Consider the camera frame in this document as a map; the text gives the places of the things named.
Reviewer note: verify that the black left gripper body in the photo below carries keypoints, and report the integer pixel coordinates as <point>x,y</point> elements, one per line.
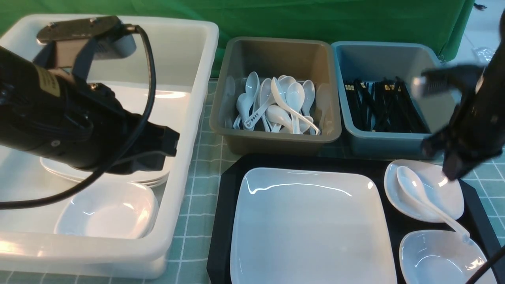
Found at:
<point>135,143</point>

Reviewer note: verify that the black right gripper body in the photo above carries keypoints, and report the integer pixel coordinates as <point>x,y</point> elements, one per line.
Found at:
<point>460,156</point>

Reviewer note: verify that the white bowl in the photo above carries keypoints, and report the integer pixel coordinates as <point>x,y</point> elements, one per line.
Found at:
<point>447,195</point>
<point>122,210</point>
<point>438,257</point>

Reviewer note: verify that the white soup spoon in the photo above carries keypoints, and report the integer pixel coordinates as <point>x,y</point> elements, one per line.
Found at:
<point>292,109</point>
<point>413,187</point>

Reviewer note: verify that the large white square plate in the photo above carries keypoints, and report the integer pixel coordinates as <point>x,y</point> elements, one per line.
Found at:
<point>309,227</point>

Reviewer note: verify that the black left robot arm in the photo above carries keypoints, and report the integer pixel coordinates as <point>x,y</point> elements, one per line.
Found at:
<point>60,117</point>

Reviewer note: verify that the white bowl in tub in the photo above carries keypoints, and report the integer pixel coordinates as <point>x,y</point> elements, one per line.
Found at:
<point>122,210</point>

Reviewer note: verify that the large white plastic tub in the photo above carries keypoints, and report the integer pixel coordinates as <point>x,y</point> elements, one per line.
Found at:
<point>183,51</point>

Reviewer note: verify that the grey blue plastic bin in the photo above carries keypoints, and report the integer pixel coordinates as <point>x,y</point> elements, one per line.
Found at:
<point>372,62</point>

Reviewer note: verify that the pile of black chopsticks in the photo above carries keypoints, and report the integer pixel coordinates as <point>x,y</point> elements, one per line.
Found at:
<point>383,106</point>

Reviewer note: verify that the clear plastic bag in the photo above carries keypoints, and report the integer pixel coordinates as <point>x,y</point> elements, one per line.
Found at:
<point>483,54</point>

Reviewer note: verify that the green backdrop cloth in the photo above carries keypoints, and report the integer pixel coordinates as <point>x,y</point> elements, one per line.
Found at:
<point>438,24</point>

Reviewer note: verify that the green checkered table mat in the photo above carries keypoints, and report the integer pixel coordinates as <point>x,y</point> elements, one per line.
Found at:
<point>187,258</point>

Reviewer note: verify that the olive brown plastic bin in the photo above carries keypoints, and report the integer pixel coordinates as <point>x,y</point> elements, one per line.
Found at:
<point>272,57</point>

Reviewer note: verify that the white soup spoon in bin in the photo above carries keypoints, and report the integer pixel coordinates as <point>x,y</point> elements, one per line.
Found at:
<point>292,109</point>

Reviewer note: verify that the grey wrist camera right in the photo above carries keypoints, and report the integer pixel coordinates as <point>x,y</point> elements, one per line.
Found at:
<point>435,81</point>

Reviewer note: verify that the white spoon with printed handle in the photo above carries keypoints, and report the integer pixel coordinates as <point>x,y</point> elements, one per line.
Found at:
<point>262,97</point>

